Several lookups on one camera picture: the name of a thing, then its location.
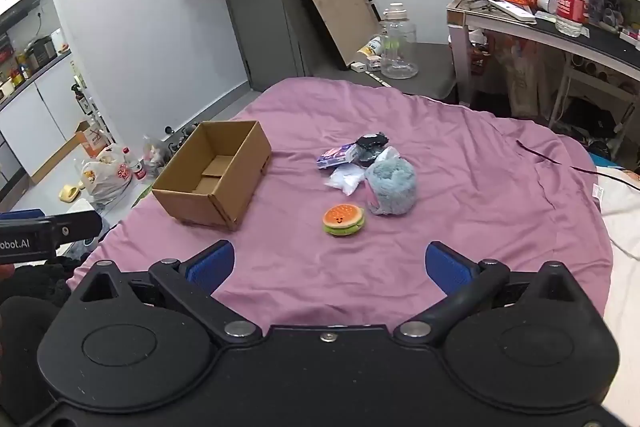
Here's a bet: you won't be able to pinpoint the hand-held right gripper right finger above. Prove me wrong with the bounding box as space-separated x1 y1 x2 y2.
394 240 582 348

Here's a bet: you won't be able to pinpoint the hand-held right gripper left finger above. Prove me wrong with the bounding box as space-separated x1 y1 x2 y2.
75 239 263 348

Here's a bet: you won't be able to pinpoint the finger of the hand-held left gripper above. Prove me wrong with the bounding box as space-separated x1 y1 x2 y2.
42 210 104 254

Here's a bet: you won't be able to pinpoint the brown cardboard box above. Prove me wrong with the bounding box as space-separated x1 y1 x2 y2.
151 120 273 232

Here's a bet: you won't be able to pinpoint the blue fluffy plush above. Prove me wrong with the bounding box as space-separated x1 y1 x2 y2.
364 146 418 217

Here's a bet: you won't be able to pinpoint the burger plush toy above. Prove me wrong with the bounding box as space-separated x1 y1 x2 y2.
322 204 367 239

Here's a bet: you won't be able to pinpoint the black beaded item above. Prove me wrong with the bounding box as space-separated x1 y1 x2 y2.
355 132 390 168

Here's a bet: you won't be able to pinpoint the yellow slippers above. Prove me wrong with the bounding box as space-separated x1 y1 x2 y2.
59 181 86 204

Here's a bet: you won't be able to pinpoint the dark cloth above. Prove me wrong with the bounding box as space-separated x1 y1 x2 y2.
0 257 81 408

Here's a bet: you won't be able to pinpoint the printed white plastic bag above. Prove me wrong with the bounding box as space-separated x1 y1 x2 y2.
80 144 133 208

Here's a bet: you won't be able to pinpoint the red-capped bottle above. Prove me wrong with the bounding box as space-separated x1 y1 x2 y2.
122 147 148 182

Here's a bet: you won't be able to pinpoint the orange and white carton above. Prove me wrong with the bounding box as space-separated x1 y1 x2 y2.
75 121 111 158

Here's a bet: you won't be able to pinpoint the white kitchen cabinet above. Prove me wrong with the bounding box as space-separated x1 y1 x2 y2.
0 52 116 202

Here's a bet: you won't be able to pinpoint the clear plastic bag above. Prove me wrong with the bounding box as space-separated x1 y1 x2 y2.
141 134 171 175

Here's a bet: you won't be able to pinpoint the black spray bottle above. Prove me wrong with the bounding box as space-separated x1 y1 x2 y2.
71 83 96 115

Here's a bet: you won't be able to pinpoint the black shoes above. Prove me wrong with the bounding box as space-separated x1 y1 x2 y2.
165 124 198 152

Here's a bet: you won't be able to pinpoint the purple tissue packet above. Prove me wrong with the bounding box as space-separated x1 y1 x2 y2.
315 143 362 171

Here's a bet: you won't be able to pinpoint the rice cooker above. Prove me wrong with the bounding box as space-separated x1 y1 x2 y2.
25 36 58 75

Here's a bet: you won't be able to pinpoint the white bedding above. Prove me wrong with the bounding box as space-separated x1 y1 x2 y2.
592 167 640 408

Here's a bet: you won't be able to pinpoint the clear glass jar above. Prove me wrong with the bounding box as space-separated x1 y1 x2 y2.
379 2 420 80

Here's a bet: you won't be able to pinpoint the white and yellow bottle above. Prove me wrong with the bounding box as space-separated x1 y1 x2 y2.
356 36 383 60

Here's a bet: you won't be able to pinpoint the grey desk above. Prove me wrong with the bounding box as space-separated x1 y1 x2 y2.
446 0 640 132

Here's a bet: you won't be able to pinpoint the flat black-framed cardboard box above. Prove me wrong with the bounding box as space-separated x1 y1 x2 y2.
285 0 383 72

